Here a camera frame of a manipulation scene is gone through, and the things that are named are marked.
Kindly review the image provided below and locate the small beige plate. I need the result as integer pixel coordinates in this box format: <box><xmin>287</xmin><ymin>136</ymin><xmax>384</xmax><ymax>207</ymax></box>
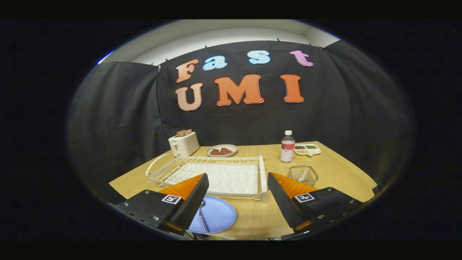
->
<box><xmin>206</xmin><ymin>144</ymin><xmax>239</xmax><ymax>157</ymax></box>

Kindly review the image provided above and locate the black backdrop cloth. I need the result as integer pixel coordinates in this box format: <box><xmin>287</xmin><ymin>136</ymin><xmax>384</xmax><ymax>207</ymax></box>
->
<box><xmin>69</xmin><ymin>40</ymin><xmax>412</xmax><ymax>203</ymax></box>

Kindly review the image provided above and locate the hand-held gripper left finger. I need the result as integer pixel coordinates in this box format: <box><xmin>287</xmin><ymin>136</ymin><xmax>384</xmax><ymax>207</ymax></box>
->
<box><xmin>115</xmin><ymin>173</ymin><xmax>210</xmax><ymax>236</ymax></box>

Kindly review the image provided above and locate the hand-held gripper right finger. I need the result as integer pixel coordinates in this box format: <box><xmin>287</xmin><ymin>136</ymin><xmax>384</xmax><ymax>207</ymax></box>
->
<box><xmin>267</xmin><ymin>172</ymin><xmax>365</xmax><ymax>234</ymax></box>

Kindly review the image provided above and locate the metal wire basket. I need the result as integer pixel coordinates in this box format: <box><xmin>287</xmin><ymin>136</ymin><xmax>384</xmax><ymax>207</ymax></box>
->
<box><xmin>287</xmin><ymin>165</ymin><xmax>319</xmax><ymax>187</ymax></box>

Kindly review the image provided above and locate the cream toaster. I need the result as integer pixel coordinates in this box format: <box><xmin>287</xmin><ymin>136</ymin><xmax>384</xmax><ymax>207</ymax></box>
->
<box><xmin>168</xmin><ymin>131</ymin><xmax>200</xmax><ymax>157</ymax></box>

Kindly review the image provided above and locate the metal spoon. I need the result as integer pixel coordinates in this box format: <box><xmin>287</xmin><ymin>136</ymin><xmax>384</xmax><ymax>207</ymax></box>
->
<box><xmin>198</xmin><ymin>201</ymin><xmax>209</xmax><ymax>233</ymax></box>

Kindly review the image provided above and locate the white divided tray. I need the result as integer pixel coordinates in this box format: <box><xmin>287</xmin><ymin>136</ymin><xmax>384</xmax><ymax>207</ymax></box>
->
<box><xmin>293</xmin><ymin>144</ymin><xmax>322</xmax><ymax>156</ymax></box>

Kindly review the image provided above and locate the clear bottle with red label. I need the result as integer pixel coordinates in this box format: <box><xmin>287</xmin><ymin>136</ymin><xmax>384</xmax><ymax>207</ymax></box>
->
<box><xmin>280</xmin><ymin>130</ymin><xmax>296</xmax><ymax>164</ymax></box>

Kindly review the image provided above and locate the white wire dish rack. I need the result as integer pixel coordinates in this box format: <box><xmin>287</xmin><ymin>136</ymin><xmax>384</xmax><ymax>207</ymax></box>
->
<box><xmin>145</xmin><ymin>153</ymin><xmax>269</xmax><ymax>203</ymax></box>

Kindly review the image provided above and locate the blue plate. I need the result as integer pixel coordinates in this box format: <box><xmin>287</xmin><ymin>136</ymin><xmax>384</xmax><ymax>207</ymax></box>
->
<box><xmin>187</xmin><ymin>195</ymin><xmax>237</xmax><ymax>234</ymax></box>

